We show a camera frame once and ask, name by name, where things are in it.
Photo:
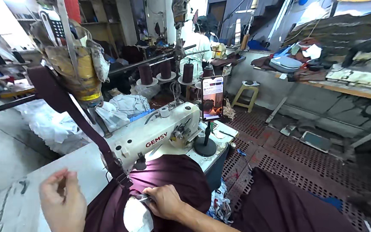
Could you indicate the wooden wall shelf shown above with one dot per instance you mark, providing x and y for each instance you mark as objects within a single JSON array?
[{"x": 105, "y": 29}]

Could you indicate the dark maroon fabric garment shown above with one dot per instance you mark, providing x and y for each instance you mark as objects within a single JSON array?
[{"x": 179, "y": 170}]

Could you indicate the large maroon fabric piece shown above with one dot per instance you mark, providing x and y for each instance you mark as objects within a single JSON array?
[{"x": 282, "y": 206}]

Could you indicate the grey fabric bag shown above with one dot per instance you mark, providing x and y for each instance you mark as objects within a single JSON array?
[{"x": 286, "y": 64}]

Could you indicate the yellow plastic stool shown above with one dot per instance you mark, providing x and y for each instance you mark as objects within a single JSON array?
[{"x": 251, "y": 93}]

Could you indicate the person's right fingers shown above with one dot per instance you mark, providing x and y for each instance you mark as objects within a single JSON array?
[{"x": 153, "y": 206}]

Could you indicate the person's left hand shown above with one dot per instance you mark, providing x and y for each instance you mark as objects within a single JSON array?
[{"x": 68, "y": 206}]

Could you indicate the person's right forearm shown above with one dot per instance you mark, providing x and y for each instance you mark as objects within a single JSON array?
[{"x": 204, "y": 220}]

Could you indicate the black round-base phone stand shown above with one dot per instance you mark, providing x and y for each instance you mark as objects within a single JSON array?
[{"x": 205, "y": 146}]

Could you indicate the maroon thread cone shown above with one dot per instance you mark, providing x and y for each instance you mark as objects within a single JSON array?
[
  {"x": 207, "y": 71},
  {"x": 165, "y": 69},
  {"x": 188, "y": 73},
  {"x": 146, "y": 74}
]

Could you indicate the metal thread stand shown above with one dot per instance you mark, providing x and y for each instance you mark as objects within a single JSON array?
[{"x": 178, "y": 51}]

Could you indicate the blue plastic scrap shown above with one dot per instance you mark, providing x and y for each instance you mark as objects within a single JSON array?
[{"x": 241, "y": 152}]

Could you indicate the black metal rod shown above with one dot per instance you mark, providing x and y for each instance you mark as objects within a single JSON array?
[{"x": 8, "y": 105}]

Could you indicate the person's right hand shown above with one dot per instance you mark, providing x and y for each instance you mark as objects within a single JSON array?
[{"x": 167, "y": 201}]

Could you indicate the maroon fabric strip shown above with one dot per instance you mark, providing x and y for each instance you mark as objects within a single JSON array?
[{"x": 85, "y": 124}]

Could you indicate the white sewing table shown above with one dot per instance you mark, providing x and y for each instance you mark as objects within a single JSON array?
[{"x": 76, "y": 164}]

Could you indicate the light grey cloth bundle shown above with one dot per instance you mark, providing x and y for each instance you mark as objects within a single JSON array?
[{"x": 130, "y": 104}]

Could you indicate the person's left thumb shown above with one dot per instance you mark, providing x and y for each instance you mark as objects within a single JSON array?
[{"x": 72, "y": 183}]

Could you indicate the person's left fingers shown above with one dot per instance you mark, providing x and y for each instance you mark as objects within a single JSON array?
[{"x": 52, "y": 182}]

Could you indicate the person's right thumb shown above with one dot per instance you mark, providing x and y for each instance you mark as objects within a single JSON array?
[{"x": 150, "y": 192}]

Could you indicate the pile of coloured cloth scraps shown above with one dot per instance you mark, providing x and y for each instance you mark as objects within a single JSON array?
[{"x": 309, "y": 51}]

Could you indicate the red hanging cloth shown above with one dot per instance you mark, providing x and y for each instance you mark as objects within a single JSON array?
[{"x": 72, "y": 11}]

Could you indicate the small metal thread snips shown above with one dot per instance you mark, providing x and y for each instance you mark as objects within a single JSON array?
[{"x": 143, "y": 197}]

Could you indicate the white thread cone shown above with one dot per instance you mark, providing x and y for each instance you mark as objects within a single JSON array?
[{"x": 238, "y": 32}]

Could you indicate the pile of dark brown cloth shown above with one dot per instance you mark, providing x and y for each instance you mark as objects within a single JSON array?
[{"x": 337, "y": 29}]

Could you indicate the pile of fabric scraps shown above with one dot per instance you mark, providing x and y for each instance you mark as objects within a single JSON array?
[{"x": 219, "y": 201}]

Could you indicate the smartphone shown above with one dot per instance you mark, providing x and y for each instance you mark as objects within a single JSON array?
[{"x": 213, "y": 100}]

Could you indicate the blue cloth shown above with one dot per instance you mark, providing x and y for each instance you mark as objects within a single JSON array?
[{"x": 330, "y": 202}]

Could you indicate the beige sewing machine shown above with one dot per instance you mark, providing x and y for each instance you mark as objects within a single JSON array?
[{"x": 218, "y": 51}]

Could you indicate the wooden-edged workbench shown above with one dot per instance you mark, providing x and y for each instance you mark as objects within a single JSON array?
[{"x": 340, "y": 88}]

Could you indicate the brown thread cone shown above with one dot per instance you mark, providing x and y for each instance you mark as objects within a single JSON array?
[{"x": 245, "y": 42}]

